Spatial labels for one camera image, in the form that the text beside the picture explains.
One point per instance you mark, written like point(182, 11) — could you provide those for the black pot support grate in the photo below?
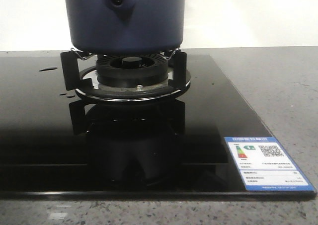
point(86, 85)

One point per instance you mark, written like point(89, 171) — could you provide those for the black gas burner head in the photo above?
point(123, 71)

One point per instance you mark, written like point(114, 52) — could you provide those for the dark blue saucepan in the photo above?
point(125, 27)

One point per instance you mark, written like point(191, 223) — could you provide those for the black glass gas cooktop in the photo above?
point(54, 145)

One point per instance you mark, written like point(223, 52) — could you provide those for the blue white energy label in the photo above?
point(264, 165)

